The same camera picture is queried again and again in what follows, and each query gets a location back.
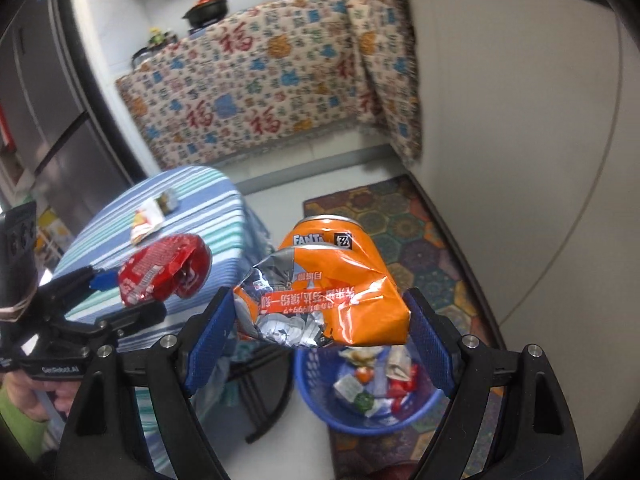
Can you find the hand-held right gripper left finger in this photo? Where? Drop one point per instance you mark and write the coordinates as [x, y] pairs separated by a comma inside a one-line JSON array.
[[210, 340]]

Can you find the colourful hexagon patterned rug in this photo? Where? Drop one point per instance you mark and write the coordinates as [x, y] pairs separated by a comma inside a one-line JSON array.
[[400, 230]]

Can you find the green white milk carton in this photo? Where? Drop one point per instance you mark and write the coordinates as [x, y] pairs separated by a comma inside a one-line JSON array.
[[357, 400]]

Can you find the crushed orange soda can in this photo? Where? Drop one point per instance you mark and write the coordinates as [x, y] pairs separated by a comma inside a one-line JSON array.
[[340, 280]]

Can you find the blue plastic basket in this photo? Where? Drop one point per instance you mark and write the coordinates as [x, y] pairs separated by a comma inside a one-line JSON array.
[[310, 385]]

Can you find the printed blanket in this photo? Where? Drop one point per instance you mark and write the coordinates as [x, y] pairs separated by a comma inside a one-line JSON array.
[[280, 85]]

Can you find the yellow cardboard box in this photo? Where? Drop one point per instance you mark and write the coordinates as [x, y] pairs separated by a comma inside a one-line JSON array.
[[55, 232]]

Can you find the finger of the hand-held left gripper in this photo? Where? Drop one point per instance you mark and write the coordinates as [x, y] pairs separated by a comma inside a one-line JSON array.
[[102, 281], [135, 317]]

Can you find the red plastic bag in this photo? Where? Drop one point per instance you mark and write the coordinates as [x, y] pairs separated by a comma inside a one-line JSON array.
[[400, 389]]

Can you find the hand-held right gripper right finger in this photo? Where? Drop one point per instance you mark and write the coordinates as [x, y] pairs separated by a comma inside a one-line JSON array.
[[430, 350]]

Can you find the small lidded pot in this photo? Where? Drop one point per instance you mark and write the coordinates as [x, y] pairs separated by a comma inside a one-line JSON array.
[[141, 57]]

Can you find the small plastic pudding cup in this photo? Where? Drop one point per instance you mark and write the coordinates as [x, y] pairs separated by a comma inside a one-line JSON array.
[[169, 200]]

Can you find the person's green sleeved forearm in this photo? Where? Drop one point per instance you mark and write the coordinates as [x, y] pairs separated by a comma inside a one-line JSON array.
[[20, 435]]

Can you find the black pot red lid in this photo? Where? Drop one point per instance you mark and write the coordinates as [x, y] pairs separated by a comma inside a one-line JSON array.
[[206, 12]]

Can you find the striped tablecloth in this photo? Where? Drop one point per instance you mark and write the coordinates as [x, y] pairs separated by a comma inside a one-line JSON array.
[[200, 200]]

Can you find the person's left hand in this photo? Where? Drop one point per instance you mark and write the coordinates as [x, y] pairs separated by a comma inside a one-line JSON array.
[[30, 400]]

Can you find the grey refrigerator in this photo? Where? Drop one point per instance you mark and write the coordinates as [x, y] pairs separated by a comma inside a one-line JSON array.
[[45, 85]]

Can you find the black table frame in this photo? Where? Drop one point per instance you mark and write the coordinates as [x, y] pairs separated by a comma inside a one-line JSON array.
[[270, 400]]

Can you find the white red yellow wrapper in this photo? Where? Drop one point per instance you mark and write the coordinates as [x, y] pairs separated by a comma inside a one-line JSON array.
[[146, 222]]

